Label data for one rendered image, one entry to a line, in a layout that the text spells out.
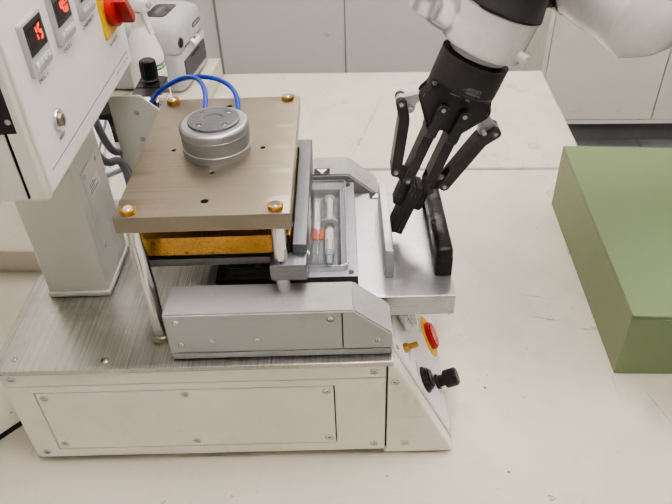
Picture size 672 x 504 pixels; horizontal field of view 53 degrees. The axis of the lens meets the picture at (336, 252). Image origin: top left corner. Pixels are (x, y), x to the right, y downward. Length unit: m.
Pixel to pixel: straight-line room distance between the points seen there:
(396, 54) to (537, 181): 1.98
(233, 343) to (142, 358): 0.11
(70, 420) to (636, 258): 0.80
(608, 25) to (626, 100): 2.43
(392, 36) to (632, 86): 1.07
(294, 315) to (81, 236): 0.28
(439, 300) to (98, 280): 0.42
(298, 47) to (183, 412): 2.63
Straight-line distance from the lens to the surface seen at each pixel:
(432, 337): 0.97
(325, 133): 1.57
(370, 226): 0.89
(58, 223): 0.85
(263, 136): 0.81
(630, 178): 1.25
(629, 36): 0.71
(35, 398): 0.88
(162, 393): 0.83
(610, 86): 3.08
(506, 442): 0.93
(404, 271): 0.81
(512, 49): 0.71
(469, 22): 0.70
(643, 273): 1.05
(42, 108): 0.68
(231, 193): 0.71
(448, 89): 0.73
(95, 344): 0.84
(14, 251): 1.28
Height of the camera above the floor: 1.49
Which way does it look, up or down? 38 degrees down
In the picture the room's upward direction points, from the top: 2 degrees counter-clockwise
